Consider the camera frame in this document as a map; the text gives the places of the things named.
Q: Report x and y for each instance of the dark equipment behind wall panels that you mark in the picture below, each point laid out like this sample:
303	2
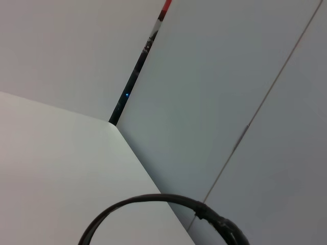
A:
132	76

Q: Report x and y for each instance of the black round teapot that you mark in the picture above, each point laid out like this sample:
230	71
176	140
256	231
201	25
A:
143	197

